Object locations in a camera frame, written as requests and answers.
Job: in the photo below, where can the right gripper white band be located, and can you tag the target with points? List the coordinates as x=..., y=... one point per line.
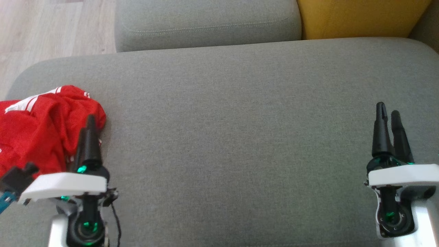
x=401, y=175

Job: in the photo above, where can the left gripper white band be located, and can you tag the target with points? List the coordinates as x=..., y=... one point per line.
x=61, y=183

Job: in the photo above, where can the red t-shirt with white stripes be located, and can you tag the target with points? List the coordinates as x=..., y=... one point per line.
x=34, y=130

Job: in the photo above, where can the grey sofa side cushion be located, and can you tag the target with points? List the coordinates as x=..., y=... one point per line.
x=430, y=31

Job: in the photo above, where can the yellow sofa cushion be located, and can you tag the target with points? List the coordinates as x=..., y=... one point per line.
x=356, y=17

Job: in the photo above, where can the grey fabric sofa seat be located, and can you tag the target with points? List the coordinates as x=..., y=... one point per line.
x=223, y=137

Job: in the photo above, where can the grey sofa back cushion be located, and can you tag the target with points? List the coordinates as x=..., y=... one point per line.
x=205, y=20

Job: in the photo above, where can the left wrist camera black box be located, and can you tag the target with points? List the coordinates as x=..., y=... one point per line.
x=15, y=180

